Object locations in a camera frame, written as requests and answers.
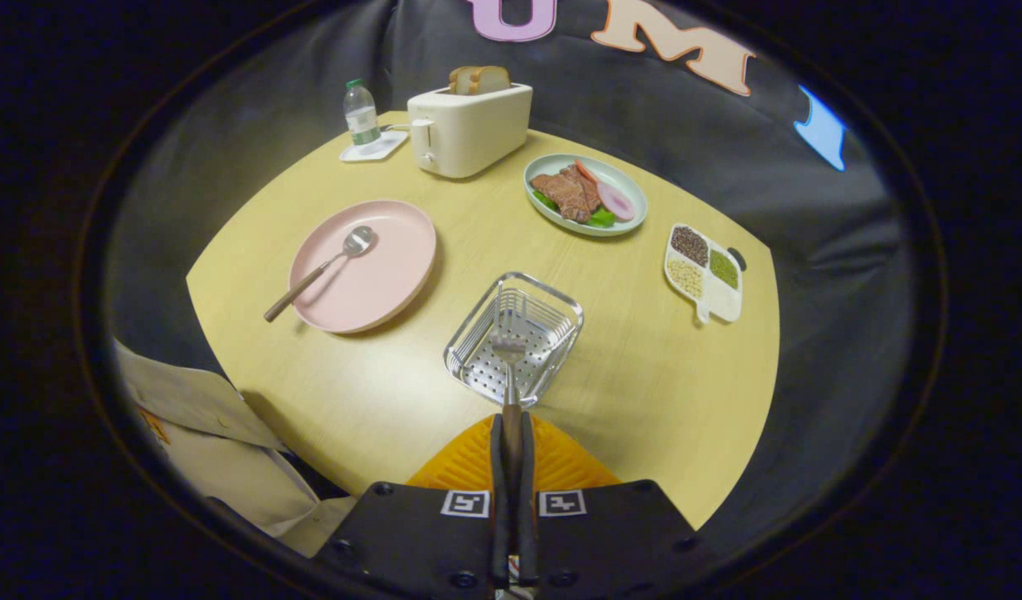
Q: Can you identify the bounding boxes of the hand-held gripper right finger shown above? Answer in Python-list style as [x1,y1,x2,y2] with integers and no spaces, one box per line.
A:
[519,414,700,600]

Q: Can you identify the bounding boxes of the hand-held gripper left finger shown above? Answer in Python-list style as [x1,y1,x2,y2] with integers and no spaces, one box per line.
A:
[311,414,512,600]

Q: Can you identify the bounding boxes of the metal fork with wooden handle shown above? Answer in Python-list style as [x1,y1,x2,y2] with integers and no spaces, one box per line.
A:
[491,287,527,493]

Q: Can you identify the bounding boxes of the metal spoon with wooden handle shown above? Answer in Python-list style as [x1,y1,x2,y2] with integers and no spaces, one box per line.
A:
[263,225,375,323]

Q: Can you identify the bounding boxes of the perforated metal basket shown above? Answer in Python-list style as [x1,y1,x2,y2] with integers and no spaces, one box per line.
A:
[443,272,585,408]

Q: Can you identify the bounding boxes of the pink round plate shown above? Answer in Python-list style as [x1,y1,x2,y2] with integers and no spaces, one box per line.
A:
[288,199,438,335]

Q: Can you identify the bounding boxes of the white divided seasoning dish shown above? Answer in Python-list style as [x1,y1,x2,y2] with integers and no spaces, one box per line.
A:
[664,222,747,325]

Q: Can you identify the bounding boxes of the green lettuce leaf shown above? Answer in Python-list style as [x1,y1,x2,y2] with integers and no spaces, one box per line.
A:
[534,190,617,229]

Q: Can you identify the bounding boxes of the person's beige shirt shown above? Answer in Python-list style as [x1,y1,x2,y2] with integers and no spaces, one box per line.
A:
[111,337,358,558]

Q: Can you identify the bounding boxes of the brown meat slices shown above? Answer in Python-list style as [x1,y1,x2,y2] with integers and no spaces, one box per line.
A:
[530,165,602,223]

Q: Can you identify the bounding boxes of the pink ham slice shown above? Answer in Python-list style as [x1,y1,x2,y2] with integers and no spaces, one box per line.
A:
[596,181,637,222]

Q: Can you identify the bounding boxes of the pale green oval plate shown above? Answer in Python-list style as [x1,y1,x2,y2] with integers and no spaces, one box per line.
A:
[524,153,649,238]

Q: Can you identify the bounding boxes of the cream white toaster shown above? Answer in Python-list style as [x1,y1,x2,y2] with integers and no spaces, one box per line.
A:
[407,82,534,179]

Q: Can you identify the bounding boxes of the white square coaster tray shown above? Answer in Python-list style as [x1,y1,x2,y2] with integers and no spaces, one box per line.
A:
[339,129,410,163]

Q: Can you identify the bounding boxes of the clear plastic water bottle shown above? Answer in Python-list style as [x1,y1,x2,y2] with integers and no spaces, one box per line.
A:
[343,79,382,148]

